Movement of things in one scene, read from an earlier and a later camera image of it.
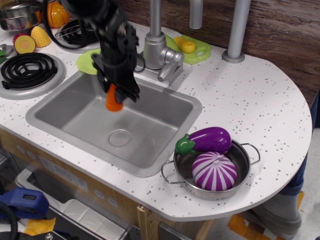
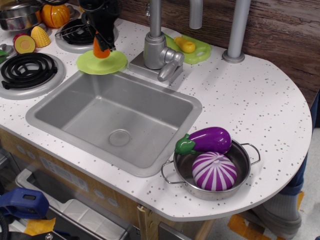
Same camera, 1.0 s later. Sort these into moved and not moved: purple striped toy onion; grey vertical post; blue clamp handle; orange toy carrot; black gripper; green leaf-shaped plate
Moved: orange toy carrot; black gripper
Not moved: purple striped toy onion; grey vertical post; blue clamp handle; green leaf-shaped plate
